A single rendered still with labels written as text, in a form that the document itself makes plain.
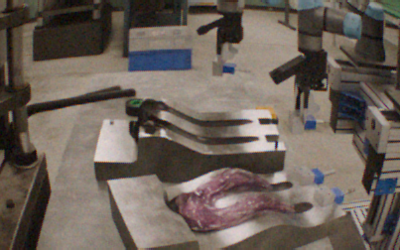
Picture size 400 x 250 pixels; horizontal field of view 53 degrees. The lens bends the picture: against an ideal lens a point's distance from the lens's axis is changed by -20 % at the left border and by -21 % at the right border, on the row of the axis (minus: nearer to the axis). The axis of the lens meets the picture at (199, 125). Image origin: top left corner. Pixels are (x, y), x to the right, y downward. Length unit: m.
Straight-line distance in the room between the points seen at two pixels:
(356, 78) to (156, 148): 0.84
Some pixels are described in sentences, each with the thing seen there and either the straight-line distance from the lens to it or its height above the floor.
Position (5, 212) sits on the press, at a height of 0.79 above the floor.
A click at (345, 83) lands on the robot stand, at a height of 0.93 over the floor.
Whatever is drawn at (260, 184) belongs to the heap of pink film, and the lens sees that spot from 1.12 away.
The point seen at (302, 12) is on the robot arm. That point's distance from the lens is 1.21.
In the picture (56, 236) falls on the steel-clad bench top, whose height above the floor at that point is 0.80.
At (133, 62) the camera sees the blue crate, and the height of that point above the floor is 0.10.
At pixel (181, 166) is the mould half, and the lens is 1.25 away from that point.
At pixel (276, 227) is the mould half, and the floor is 0.89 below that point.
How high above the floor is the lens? 1.47
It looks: 25 degrees down
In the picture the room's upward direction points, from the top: 2 degrees clockwise
